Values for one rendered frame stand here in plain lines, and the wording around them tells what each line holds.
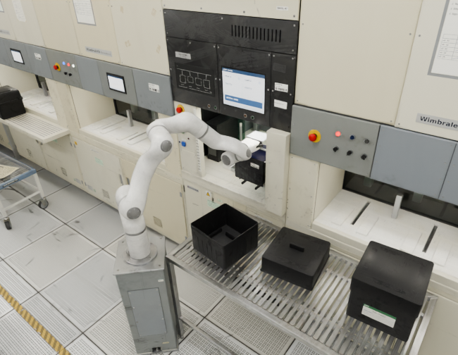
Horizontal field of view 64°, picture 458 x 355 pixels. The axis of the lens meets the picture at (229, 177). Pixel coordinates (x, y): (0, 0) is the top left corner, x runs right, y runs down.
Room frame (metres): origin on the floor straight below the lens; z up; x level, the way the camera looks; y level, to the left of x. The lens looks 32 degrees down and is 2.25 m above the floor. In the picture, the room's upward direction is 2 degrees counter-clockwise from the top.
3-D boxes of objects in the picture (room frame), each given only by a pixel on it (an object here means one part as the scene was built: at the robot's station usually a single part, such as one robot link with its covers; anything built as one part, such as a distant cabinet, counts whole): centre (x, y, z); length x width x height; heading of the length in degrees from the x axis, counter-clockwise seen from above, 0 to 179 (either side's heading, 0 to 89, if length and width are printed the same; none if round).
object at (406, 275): (1.15, -0.72, 0.89); 0.29 x 0.29 x 0.25; 55
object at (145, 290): (1.58, 0.53, 0.38); 0.28 x 0.28 x 0.76; 6
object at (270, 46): (2.38, -0.26, 0.98); 0.95 x 0.88 x 1.95; 141
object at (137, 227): (1.61, 0.54, 1.07); 0.19 x 0.12 x 0.24; 24
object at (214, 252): (1.62, 0.04, 0.85); 0.28 x 0.28 x 0.17; 43
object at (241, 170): (2.02, -0.19, 1.11); 0.24 x 0.20 x 0.32; 51
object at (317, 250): (1.46, -0.35, 0.83); 0.29 x 0.29 x 0.13; 58
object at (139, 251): (1.58, 0.53, 0.85); 0.19 x 0.19 x 0.18
